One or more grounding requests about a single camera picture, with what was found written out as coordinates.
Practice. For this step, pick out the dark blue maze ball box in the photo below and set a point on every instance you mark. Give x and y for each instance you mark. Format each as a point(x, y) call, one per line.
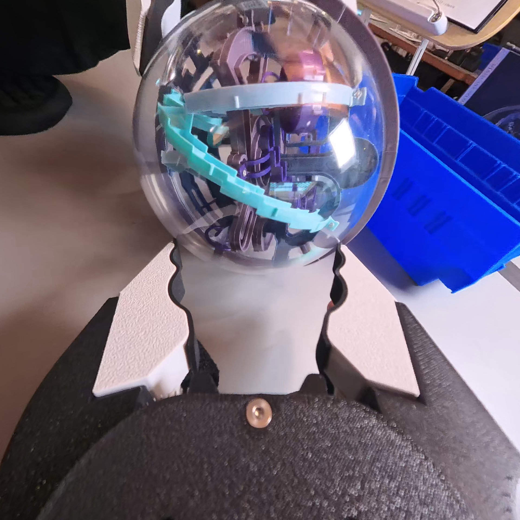
point(497, 85)

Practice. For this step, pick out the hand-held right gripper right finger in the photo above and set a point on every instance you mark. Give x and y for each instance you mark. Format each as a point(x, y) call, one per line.
point(370, 341)

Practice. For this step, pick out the clear maze ball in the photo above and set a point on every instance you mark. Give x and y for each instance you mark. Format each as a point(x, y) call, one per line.
point(260, 138)

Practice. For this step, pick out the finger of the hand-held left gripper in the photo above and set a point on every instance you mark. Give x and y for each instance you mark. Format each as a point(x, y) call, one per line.
point(161, 20)

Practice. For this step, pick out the blue plastic bin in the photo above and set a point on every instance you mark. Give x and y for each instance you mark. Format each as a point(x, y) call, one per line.
point(455, 203)

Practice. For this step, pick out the instruction sheet clipboard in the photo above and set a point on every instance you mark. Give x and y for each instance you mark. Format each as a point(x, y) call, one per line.
point(455, 12)

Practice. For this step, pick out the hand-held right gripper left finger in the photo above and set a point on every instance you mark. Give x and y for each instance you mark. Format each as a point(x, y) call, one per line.
point(146, 333)

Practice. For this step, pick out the person's left forearm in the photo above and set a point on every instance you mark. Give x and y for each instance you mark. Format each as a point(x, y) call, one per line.
point(49, 41)

